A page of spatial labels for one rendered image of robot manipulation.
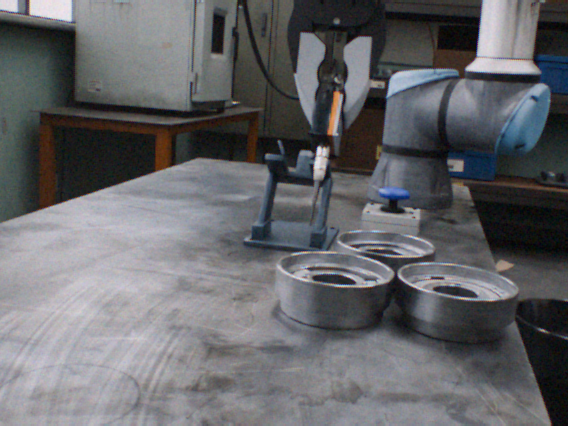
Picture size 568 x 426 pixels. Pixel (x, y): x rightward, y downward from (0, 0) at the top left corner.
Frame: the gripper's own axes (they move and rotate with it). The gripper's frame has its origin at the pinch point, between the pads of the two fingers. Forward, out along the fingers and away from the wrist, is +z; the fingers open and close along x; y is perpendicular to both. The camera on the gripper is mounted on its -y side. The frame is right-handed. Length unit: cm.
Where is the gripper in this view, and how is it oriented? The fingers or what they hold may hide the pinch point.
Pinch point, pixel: (329, 114)
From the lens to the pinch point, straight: 67.1
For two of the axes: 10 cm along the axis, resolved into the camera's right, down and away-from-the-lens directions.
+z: -0.7, 9.7, 2.1
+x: -9.8, -1.1, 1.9
